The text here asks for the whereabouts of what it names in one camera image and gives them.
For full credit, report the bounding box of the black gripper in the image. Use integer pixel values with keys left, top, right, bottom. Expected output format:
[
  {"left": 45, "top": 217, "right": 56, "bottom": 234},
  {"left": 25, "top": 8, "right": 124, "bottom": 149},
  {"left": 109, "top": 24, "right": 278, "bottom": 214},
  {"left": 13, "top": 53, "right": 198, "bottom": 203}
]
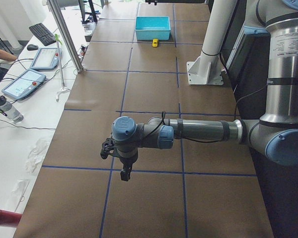
[{"left": 100, "top": 137, "right": 138, "bottom": 181}]

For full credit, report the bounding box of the yellow beetle toy car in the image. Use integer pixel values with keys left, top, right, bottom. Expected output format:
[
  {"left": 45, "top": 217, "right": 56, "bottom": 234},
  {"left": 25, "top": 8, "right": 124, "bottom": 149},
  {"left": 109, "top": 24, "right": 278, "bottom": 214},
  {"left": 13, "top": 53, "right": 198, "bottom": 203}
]
[{"left": 152, "top": 39, "right": 159, "bottom": 48}]

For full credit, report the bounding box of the person forearm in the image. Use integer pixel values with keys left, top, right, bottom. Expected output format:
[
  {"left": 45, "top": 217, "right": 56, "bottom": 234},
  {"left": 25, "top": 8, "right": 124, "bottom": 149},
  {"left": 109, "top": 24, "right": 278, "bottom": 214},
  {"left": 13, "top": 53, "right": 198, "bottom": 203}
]
[{"left": 0, "top": 49, "right": 17, "bottom": 61}]

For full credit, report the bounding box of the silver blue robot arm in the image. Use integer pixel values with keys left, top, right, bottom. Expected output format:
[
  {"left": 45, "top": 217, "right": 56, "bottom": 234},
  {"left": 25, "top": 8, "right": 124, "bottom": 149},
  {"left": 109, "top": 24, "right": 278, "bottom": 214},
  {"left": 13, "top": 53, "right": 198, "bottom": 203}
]
[{"left": 100, "top": 0, "right": 298, "bottom": 181}]

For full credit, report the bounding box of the crumpled white plastic bag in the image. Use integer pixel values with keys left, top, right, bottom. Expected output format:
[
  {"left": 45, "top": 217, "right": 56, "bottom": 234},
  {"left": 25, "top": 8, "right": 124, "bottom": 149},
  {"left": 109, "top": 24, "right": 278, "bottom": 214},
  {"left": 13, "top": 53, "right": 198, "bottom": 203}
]
[{"left": 25, "top": 137, "right": 52, "bottom": 174}]

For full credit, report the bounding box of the silver reacher grabber stick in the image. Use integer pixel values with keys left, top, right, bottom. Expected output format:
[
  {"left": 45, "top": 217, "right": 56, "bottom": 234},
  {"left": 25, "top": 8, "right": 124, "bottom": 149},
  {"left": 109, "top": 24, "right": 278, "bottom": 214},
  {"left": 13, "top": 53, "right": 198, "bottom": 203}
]
[{"left": 54, "top": 34, "right": 71, "bottom": 102}]

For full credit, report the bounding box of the white paper packet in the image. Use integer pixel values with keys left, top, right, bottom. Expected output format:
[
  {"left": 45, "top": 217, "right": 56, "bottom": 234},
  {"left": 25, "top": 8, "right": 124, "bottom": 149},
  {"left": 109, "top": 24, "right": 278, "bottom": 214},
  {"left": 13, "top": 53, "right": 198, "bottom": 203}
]
[{"left": 9, "top": 179, "right": 30, "bottom": 212}]

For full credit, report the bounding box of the near teach pendant tablet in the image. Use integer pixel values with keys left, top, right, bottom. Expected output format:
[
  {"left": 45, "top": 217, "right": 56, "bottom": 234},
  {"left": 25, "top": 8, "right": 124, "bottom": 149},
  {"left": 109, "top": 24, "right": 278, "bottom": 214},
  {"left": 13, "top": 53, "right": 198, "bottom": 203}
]
[{"left": 1, "top": 69, "right": 46, "bottom": 100}]

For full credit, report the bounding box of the teach pendant tablet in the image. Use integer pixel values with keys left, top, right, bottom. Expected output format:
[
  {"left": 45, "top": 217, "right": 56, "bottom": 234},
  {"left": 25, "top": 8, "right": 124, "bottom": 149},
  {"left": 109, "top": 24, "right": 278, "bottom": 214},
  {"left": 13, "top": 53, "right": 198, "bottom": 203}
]
[
  {"left": 30, "top": 48, "right": 62, "bottom": 71},
  {"left": 1, "top": 69, "right": 46, "bottom": 100}
]

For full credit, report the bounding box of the far teach pendant tablet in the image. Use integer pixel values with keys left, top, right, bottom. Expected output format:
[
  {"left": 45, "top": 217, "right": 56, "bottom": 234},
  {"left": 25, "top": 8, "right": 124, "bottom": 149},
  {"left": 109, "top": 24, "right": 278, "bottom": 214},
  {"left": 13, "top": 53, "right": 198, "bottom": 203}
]
[{"left": 30, "top": 48, "right": 62, "bottom": 71}]

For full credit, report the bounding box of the clear water bottle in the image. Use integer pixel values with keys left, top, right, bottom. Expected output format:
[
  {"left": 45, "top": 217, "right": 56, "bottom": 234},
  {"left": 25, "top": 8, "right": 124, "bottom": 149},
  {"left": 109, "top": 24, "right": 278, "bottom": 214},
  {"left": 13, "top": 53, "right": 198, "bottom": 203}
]
[{"left": 0, "top": 95, "right": 23, "bottom": 122}]

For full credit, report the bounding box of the red cylinder tube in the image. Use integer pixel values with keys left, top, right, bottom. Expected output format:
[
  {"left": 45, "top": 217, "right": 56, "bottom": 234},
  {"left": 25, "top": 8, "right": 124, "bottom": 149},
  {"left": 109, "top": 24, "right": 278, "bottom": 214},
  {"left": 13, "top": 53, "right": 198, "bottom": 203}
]
[{"left": 0, "top": 209, "right": 22, "bottom": 228}]

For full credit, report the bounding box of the turquoise plastic bin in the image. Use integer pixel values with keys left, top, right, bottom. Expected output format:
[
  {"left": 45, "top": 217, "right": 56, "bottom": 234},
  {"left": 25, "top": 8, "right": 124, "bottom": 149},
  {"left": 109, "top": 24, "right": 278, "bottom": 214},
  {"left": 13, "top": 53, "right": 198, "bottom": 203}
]
[{"left": 135, "top": 16, "right": 171, "bottom": 40}]

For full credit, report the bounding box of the black computer mouse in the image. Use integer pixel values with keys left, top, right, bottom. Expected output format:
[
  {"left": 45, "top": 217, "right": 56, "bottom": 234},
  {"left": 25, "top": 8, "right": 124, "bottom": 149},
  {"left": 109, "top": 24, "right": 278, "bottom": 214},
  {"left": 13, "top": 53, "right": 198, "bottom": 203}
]
[{"left": 26, "top": 44, "right": 39, "bottom": 51}]

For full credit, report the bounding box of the black keyboard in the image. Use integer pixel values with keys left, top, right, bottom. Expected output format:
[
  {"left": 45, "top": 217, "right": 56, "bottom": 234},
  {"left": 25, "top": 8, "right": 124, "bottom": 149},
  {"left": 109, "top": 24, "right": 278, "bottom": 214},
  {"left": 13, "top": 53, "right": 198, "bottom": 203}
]
[{"left": 29, "top": 23, "right": 56, "bottom": 46}]

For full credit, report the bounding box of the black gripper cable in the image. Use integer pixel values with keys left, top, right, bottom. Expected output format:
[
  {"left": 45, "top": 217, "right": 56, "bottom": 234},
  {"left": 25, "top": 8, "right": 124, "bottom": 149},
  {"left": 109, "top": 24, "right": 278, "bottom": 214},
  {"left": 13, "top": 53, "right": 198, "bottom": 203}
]
[{"left": 139, "top": 111, "right": 269, "bottom": 143}]

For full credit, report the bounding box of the aluminium frame post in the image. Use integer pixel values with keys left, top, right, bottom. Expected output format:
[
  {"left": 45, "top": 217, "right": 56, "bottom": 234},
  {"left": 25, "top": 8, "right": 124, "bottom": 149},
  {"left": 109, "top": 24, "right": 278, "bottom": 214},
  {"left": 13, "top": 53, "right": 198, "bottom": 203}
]
[{"left": 47, "top": 0, "right": 83, "bottom": 73}]

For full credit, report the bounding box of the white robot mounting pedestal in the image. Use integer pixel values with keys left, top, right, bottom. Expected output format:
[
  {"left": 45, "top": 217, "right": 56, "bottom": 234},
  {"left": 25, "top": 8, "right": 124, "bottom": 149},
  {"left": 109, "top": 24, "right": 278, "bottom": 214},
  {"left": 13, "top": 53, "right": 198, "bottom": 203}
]
[{"left": 187, "top": 0, "right": 237, "bottom": 85}]

